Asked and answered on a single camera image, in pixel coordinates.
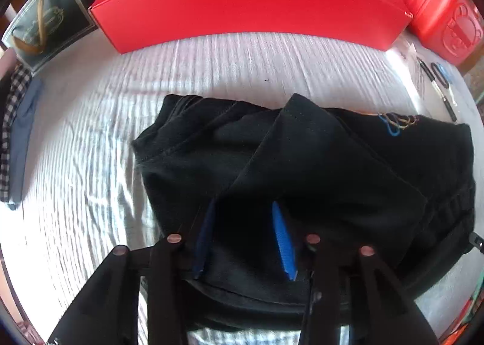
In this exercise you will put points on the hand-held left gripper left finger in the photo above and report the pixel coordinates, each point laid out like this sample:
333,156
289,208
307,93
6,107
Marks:
202,243

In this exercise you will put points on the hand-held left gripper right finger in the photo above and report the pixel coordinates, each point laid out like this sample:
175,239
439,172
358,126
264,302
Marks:
283,243

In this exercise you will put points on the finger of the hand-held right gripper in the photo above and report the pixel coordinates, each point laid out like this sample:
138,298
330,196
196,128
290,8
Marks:
477,242

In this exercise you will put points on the black garment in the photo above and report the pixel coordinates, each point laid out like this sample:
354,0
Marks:
321,163

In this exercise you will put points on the light blue striped bed sheet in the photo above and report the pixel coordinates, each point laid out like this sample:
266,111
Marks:
94,141

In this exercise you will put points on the black pen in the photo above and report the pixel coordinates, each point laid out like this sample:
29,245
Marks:
435,84

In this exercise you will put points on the small blue scissors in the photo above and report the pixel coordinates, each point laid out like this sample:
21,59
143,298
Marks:
442,74

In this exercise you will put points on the white paper sheet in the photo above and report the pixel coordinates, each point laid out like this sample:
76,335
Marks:
408,65

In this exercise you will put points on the blue folded garment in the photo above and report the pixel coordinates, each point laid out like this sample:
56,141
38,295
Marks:
22,133

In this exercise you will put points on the checkered folded garment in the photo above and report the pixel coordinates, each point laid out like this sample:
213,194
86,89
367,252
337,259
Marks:
13,95

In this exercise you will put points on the red gift box gold emblem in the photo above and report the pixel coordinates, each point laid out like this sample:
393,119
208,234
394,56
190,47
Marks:
245,5

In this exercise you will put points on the dark gift bag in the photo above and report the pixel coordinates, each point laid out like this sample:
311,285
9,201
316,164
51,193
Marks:
68,8

